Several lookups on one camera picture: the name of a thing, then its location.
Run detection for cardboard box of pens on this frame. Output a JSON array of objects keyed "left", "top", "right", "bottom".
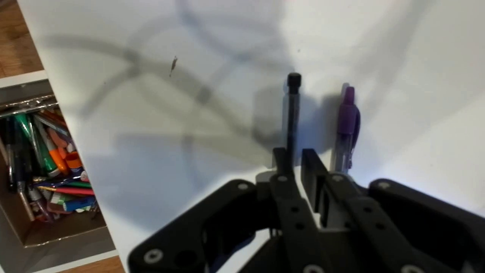
[{"left": 0, "top": 105, "right": 105, "bottom": 248}]

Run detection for purple pen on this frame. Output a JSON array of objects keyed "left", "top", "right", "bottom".
[{"left": 335, "top": 83, "right": 361, "bottom": 172}]

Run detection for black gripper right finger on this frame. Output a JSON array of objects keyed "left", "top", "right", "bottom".
[{"left": 302, "top": 148, "right": 430, "bottom": 273}]

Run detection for open white drawer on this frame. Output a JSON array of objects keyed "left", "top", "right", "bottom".
[{"left": 0, "top": 71, "right": 114, "bottom": 273}]

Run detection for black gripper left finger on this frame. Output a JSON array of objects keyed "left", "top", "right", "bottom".
[{"left": 270, "top": 146, "right": 324, "bottom": 273}]

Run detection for black pen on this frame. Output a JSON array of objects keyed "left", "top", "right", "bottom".
[{"left": 286, "top": 72, "right": 302, "bottom": 159}]

